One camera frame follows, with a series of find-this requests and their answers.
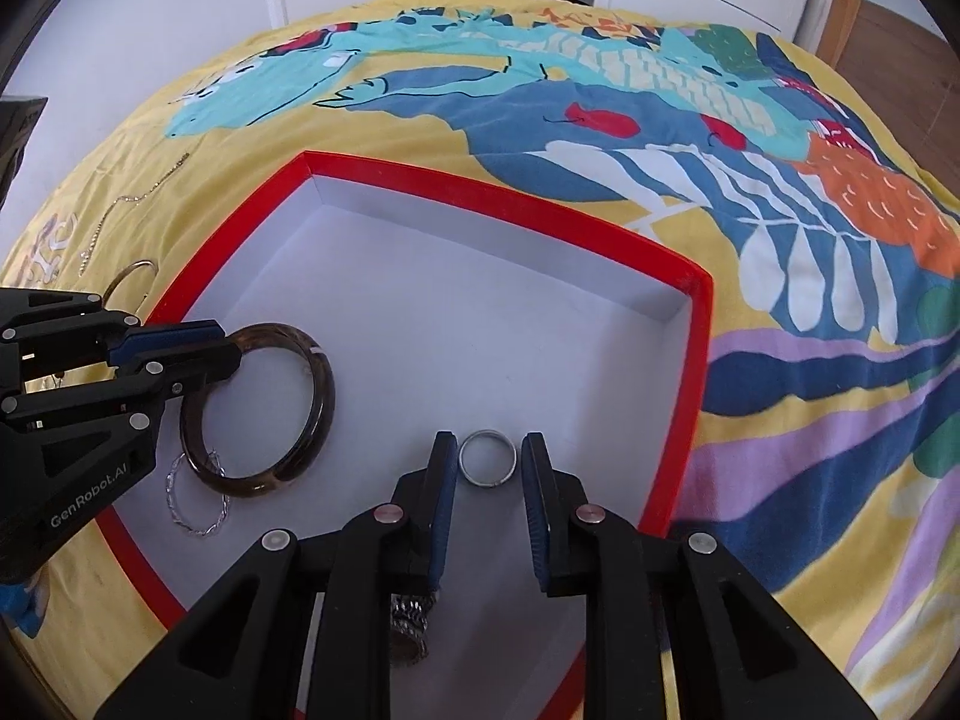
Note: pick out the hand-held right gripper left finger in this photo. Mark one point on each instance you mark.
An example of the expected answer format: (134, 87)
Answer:
(442, 517)

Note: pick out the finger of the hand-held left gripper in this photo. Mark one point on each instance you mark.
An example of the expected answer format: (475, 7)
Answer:
(202, 367)
(172, 337)

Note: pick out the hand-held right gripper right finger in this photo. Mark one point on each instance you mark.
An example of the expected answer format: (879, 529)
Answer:
(536, 517)

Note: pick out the thin gold bangle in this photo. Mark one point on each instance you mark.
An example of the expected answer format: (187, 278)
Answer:
(124, 274)

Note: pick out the dark brown bangle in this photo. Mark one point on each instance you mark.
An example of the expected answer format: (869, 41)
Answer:
(324, 397)

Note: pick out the red box with white inside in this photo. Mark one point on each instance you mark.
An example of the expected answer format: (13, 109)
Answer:
(450, 315)

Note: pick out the person's left hand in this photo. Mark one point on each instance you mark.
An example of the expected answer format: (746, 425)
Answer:
(21, 607)

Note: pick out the silver wristwatch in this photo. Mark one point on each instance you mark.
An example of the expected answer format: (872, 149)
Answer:
(409, 622)

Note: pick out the black speaker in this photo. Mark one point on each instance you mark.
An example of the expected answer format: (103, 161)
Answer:
(15, 135)

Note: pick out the yellow printed blanket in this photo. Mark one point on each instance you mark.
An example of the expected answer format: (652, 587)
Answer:
(787, 465)

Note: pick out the wooden door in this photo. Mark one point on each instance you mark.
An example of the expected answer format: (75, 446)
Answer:
(885, 45)

